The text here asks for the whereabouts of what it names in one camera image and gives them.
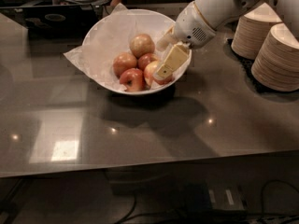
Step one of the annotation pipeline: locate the black laptop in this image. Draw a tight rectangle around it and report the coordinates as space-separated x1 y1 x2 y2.
0 4 103 38

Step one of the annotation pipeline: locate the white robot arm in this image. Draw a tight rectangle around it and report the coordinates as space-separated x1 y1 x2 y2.
154 0 299 80

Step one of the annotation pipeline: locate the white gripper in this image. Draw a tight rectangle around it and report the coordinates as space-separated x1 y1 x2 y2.
153 2 216 80

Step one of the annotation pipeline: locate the black tray mat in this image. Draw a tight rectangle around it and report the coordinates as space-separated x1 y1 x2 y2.
227 38 299 95

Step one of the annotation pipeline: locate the white paper liner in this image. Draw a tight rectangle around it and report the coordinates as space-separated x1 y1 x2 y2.
63 3 189 92

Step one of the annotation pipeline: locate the black cable on floor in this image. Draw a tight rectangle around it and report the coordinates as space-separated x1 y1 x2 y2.
111 179 299 224

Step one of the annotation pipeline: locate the front paper plate stack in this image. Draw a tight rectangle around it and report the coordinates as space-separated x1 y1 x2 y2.
251 23 299 91

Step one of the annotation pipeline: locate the back paper plate stack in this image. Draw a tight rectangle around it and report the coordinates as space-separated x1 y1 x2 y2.
231 3 282 60

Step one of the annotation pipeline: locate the front red apple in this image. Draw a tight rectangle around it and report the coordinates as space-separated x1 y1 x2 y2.
119 68 145 91

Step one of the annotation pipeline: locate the paper plate stack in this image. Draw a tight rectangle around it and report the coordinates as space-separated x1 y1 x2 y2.
231 3 282 60
251 23 299 91

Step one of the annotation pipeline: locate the black power box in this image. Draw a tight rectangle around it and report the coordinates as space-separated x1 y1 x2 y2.
184 183 248 215

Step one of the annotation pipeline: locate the white bowl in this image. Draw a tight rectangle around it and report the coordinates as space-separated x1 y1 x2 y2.
81 8 192 96

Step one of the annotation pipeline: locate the small middle apple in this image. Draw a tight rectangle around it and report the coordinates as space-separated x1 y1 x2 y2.
137 53 159 70

